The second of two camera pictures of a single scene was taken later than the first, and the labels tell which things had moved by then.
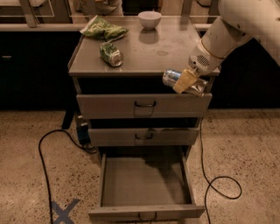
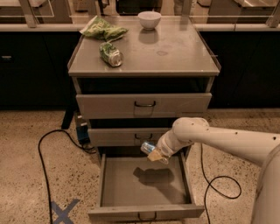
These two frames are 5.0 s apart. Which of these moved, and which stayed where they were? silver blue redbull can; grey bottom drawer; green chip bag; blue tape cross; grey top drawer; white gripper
Moved: silver blue redbull can; white gripper
Stayed: green chip bag; grey bottom drawer; grey top drawer; blue tape cross
